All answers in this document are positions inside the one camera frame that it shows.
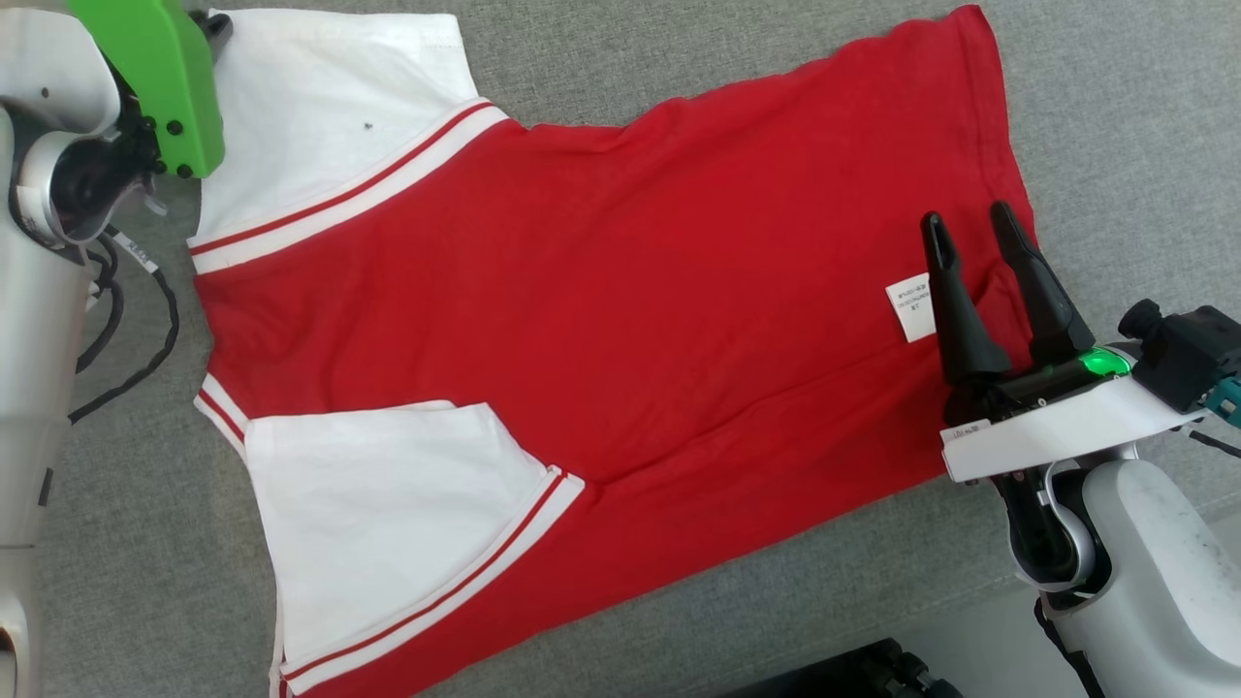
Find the teal camera cable connector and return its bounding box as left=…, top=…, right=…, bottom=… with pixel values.
left=1207, top=376, right=1241, bottom=428

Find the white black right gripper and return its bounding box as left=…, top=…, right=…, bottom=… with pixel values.
left=920, top=200, right=1209, bottom=486

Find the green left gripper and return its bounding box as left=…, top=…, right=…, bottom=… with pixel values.
left=68, top=0, right=227, bottom=181

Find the red jersey with white sleeves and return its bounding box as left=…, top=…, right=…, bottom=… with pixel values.
left=189, top=5, right=1038, bottom=698

